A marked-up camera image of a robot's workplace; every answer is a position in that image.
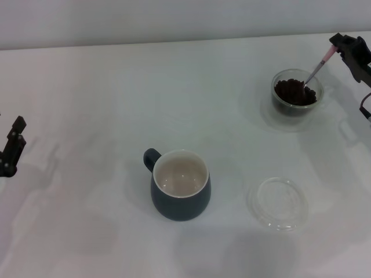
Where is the pink handled metal spoon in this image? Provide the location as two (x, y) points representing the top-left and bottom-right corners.
(301, 45), (339, 87)

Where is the clear glass cup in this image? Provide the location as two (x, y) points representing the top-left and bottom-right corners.
(271, 68), (324, 118)

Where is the dark green ceramic mug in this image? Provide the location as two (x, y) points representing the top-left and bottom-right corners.
(143, 148), (212, 222)

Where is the clear glass saucer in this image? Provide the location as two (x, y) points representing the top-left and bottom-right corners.
(246, 177), (308, 232)

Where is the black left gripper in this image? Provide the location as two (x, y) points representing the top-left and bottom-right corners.
(0, 115), (27, 178)

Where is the coffee bean pile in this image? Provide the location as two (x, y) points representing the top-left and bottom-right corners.
(272, 78), (318, 116)

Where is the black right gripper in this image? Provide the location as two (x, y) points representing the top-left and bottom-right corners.
(329, 32), (371, 87)

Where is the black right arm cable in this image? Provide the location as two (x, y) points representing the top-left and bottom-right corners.
(359, 93), (371, 125)

